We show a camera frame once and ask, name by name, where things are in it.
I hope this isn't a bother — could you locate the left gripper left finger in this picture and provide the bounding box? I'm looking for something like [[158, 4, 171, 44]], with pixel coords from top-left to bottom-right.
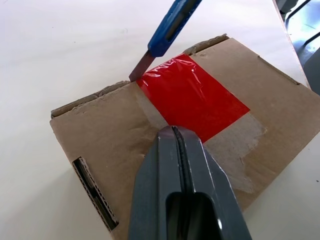
[[127, 125, 188, 240]]

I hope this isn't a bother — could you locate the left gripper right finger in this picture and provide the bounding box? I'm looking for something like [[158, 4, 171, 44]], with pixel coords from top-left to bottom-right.
[[173, 126, 253, 240]]

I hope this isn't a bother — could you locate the brown cardboard box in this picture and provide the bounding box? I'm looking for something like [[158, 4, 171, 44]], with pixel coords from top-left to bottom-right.
[[49, 33, 320, 232]]

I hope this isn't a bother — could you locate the blue utility knife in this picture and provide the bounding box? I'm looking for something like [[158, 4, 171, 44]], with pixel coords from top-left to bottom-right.
[[128, 0, 203, 83]]

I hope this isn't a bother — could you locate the red tape patch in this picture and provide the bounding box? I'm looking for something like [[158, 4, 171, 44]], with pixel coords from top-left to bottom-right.
[[136, 53, 251, 144]]

